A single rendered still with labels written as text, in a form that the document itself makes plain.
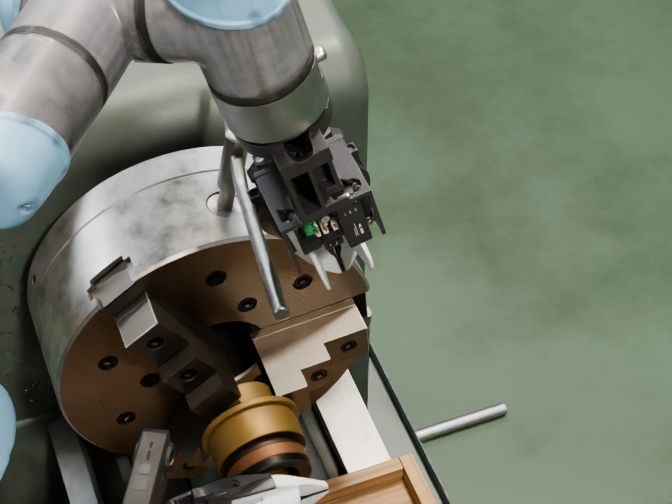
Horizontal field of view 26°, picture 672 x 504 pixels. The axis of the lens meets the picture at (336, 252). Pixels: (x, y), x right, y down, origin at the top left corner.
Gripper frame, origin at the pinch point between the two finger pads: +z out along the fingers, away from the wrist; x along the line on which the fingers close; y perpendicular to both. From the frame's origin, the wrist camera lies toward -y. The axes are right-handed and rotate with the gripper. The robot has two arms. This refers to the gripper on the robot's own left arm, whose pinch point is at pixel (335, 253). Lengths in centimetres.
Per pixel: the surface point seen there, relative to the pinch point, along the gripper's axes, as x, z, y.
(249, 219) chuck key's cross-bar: -5.1, -2.6, -4.9
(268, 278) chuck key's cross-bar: -5.7, -5.3, 3.6
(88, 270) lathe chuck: -20.1, 6.1, -15.0
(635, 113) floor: 81, 156, -124
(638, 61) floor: 89, 158, -139
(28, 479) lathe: -41, 46, -26
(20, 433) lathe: -38, 38, -26
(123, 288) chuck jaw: -17.7, 5.9, -11.2
